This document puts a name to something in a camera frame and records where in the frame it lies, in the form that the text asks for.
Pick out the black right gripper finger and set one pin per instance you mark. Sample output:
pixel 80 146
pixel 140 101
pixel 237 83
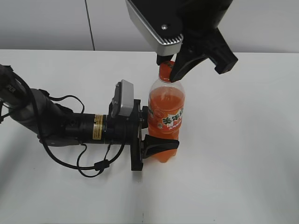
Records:
pixel 162 59
pixel 189 56

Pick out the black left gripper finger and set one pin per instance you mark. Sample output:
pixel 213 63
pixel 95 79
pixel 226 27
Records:
pixel 144 117
pixel 152 145

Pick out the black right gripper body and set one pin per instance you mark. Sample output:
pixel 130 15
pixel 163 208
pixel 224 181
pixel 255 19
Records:
pixel 200 20

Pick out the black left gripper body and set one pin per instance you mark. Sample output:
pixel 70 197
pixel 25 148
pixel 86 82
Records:
pixel 123 131

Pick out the orange bottle cap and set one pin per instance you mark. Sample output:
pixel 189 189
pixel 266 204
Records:
pixel 165 69

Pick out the orange Mirinda soda bottle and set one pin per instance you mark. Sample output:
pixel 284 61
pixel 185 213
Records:
pixel 166 106

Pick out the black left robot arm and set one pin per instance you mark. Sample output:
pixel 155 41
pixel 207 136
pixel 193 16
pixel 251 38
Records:
pixel 58 126

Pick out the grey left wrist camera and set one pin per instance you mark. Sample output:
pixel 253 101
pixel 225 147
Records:
pixel 123 100

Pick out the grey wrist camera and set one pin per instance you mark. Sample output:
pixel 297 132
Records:
pixel 159 24
pixel 123 100

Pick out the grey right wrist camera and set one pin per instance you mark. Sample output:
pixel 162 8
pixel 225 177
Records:
pixel 159 24

